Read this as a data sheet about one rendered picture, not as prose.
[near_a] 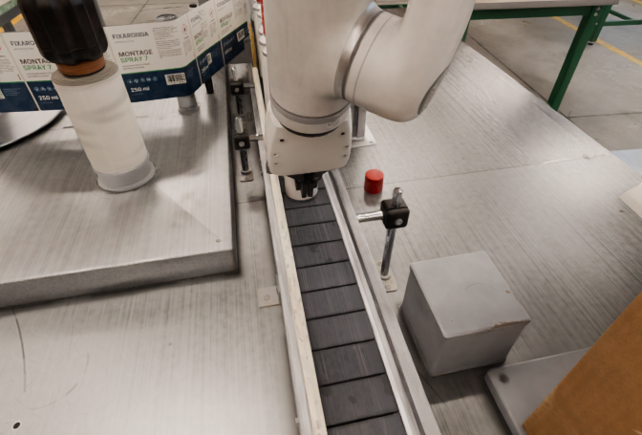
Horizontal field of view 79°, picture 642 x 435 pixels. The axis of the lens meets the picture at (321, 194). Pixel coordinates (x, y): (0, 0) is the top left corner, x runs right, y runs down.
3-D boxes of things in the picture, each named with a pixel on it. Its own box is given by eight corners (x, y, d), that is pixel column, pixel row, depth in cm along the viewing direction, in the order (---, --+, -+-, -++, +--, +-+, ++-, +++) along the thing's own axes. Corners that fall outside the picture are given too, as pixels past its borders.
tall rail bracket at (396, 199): (342, 274, 57) (347, 186, 46) (390, 266, 58) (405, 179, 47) (348, 293, 54) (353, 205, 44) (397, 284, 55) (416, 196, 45)
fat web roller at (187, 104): (179, 105, 85) (154, 13, 73) (200, 103, 85) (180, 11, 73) (177, 116, 81) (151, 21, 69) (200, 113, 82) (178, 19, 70)
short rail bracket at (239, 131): (238, 168, 76) (228, 114, 68) (253, 166, 76) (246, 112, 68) (239, 179, 73) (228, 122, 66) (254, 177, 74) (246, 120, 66)
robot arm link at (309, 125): (347, 53, 42) (344, 74, 44) (264, 59, 40) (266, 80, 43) (366, 113, 38) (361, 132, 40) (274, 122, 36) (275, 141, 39)
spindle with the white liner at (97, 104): (104, 163, 69) (19, -30, 49) (158, 157, 70) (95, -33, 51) (93, 196, 62) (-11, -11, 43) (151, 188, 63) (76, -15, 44)
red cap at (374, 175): (384, 184, 72) (386, 170, 70) (379, 196, 70) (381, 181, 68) (367, 180, 73) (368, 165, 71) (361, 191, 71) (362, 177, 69)
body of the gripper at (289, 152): (350, 70, 43) (339, 134, 53) (257, 78, 42) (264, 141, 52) (366, 122, 40) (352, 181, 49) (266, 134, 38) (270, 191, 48)
